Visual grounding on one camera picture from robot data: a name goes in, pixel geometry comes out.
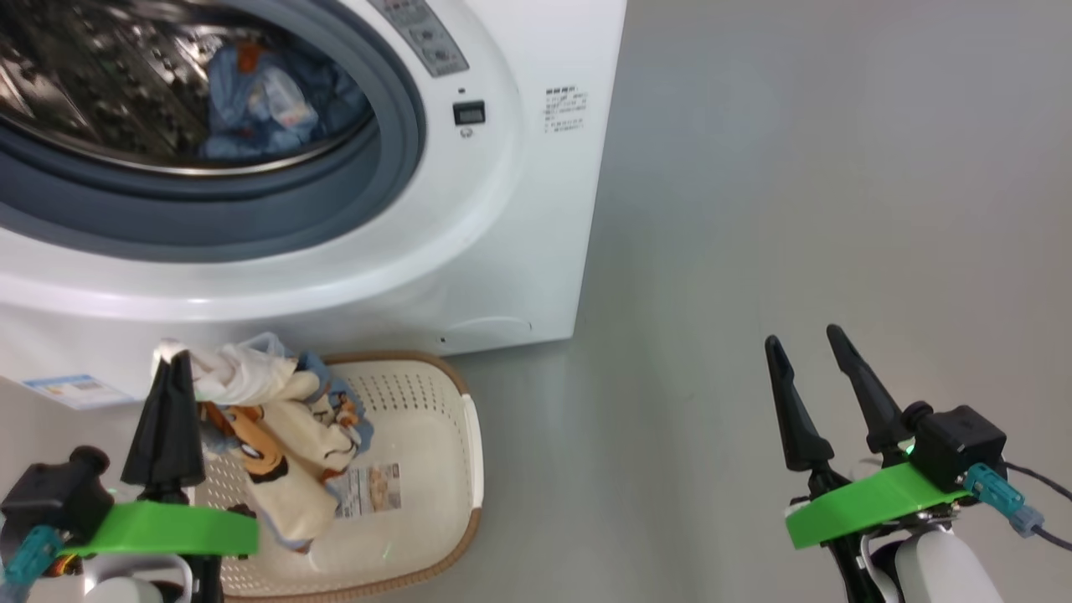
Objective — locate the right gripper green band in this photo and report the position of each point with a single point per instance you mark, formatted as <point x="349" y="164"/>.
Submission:
<point x="875" y="501"/>

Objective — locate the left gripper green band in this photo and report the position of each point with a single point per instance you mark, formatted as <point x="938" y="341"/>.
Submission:
<point x="176" y="532"/>

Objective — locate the cream and blue printed garment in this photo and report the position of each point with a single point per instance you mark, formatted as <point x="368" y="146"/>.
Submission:
<point x="293" y="435"/>

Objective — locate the blue bear print garment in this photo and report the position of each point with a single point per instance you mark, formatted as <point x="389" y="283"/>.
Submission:
<point x="276" y="109"/>

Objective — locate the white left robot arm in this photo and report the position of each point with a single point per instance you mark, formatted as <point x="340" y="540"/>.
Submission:
<point x="134" y="586"/>

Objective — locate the basket barcode label sticker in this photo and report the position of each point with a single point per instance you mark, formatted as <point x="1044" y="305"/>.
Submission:
<point x="370" y="490"/>

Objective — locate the white basket with brown rim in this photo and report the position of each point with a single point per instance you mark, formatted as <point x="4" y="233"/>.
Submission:
<point x="419" y="419"/>

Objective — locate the white front-load washing machine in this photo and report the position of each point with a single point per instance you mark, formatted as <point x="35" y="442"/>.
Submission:
<point x="502" y="218"/>

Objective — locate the blue energy label sticker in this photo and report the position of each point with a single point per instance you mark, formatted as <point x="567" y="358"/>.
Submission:
<point x="75" y="390"/>

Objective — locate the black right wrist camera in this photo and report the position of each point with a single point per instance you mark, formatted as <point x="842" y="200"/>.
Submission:
<point x="959" y="444"/>

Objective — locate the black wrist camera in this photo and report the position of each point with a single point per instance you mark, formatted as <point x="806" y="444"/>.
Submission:
<point x="54" y="494"/>
<point x="959" y="444"/>

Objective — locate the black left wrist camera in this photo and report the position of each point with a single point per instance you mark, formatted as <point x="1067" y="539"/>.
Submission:
<point x="54" y="494"/>

